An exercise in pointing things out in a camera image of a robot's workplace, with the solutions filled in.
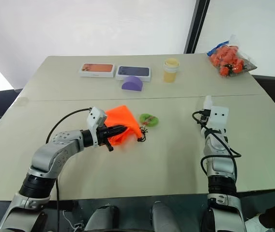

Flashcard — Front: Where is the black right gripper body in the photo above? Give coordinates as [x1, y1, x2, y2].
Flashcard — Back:
[199, 109, 212, 125]

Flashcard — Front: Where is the green ring toy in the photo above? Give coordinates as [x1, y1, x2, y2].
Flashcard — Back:
[138, 113, 160, 129]

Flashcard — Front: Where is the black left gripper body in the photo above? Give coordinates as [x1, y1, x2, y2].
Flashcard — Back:
[95, 125, 114, 152]

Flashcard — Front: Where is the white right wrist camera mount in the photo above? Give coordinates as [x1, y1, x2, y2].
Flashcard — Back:
[208, 105, 230, 136]

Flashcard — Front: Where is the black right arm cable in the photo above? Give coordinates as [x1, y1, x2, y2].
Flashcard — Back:
[191, 111, 242, 175]

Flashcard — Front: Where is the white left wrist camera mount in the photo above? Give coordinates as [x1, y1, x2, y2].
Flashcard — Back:
[87, 106, 108, 147]

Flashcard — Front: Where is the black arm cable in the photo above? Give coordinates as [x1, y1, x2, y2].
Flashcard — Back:
[46, 107, 92, 232]
[191, 111, 242, 175]

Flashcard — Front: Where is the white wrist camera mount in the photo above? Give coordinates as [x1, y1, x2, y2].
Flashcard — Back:
[208, 105, 230, 136]
[87, 106, 108, 147]

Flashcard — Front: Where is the thin white cable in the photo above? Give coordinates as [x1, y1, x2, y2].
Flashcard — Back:
[62, 209, 84, 230]

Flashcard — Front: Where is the orange phone box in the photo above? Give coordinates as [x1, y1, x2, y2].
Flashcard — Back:
[79, 63, 116, 79]

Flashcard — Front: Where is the orange drawstring pouch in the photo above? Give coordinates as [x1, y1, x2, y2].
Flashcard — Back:
[103, 104, 149, 147]

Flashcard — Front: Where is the grey rounded shape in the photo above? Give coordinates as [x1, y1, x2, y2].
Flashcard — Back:
[83, 204, 119, 232]
[151, 201, 180, 232]

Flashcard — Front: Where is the yellow plastic cup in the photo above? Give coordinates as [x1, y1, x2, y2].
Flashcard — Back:
[162, 58, 181, 84]

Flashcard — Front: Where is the dark window frame post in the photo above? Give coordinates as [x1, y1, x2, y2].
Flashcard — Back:
[183, 0, 211, 55]

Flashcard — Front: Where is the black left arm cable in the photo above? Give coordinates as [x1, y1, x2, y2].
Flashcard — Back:
[46, 107, 92, 232]

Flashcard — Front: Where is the dark blue phone box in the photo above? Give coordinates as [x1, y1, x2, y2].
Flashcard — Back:
[115, 65, 153, 82]

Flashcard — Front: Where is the purple half-round block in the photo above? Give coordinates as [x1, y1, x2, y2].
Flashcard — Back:
[121, 75, 144, 93]

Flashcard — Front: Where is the bag of orange toys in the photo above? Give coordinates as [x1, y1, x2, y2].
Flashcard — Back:
[206, 34, 258, 79]

